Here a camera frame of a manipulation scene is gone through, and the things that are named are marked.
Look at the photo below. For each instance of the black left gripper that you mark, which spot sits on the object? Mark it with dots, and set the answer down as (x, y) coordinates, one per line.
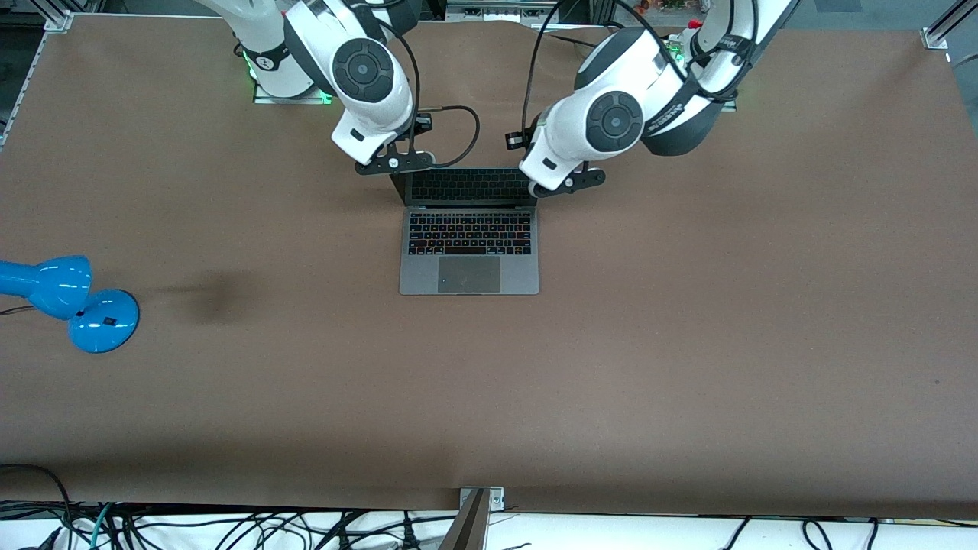
(532, 127)

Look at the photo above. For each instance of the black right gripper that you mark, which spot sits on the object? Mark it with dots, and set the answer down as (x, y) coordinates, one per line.
(421, 124)

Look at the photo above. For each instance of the grey open-lid laptop computer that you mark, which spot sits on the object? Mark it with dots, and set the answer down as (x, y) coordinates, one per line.
(469, 275)

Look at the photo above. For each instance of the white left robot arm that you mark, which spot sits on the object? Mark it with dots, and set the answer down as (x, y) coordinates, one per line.
(611, 122)

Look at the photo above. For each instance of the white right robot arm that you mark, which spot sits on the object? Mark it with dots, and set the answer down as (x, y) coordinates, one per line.
(367, 72)

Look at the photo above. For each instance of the grey power strip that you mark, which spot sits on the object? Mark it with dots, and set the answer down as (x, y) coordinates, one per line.
(500, 9)

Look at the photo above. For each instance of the brown table cover sheet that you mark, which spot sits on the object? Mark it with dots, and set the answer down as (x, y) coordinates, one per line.
(688, 344)

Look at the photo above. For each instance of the blue desk lamp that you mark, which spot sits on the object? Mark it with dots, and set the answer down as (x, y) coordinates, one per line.
(46, 283)

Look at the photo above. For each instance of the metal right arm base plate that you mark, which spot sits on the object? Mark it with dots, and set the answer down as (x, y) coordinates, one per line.
(294, 96)

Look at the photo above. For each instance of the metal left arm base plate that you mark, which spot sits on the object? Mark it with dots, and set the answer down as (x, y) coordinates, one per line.
(730, 103)

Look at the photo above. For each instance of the grey metal table bracket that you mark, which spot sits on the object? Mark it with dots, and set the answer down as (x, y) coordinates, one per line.
(477, 512)

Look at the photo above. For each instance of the aluminium frame corner profile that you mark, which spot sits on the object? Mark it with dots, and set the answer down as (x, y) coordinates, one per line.
(943, 30)
(57, 17)

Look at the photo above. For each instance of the aluminium table edge rail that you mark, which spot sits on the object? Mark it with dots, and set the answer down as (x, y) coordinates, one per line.
(23, 84)

